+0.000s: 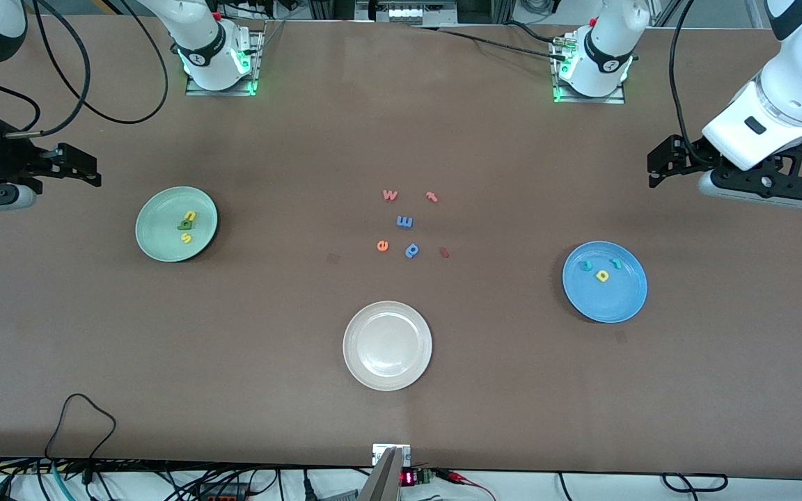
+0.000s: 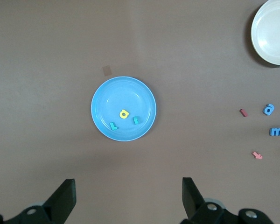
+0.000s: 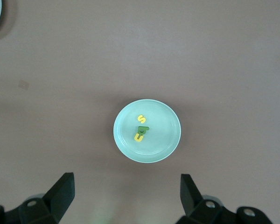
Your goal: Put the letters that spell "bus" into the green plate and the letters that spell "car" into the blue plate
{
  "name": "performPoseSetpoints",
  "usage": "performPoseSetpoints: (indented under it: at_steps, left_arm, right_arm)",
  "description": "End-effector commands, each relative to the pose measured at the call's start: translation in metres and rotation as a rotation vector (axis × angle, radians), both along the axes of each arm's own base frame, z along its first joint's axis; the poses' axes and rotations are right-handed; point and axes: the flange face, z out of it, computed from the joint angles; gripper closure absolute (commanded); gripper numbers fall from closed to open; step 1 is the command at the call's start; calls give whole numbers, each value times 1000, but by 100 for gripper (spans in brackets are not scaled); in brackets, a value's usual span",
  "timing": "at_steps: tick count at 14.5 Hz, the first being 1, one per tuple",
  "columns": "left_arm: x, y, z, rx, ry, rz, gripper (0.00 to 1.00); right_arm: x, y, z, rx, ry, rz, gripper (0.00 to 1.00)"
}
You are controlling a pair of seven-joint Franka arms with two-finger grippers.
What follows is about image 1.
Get green plate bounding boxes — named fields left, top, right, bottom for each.
left=135, top=186, right=219, bottom=263

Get blue plate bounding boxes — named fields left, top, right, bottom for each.
left=562, top=241, right=649, bottom=324

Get grey electronics box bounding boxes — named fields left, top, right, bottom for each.
left=356, top=0, right=457, bottom=25

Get cream white plate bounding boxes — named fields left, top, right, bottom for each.
left=343, top=301, right=434, bottom=392

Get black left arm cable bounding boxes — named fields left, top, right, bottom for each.
left=669, top=0, right=698, bottom=150

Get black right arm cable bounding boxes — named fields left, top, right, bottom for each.
left=0, top=0, right=170, bottom=140

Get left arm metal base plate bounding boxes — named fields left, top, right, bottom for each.
left=551, top=35, right=628, bottom=105

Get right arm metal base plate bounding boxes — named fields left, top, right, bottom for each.
left=185, top=28, right=262, bottom=96

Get black cable to arm base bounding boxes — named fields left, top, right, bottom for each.
left=411, top=21, right=569, bottom=63

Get black looped table cable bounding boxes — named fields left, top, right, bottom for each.
left=45, top=393, right=118, bottom=481

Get black coiled cable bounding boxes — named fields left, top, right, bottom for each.
left=662, top=473, right=729, bottom=493

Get red clip lead wires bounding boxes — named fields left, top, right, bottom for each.
left=436, top=470, right=496, bottom=500

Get silver camera mount bracket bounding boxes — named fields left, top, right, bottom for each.
left=359, top=444, right=412, bottom=501

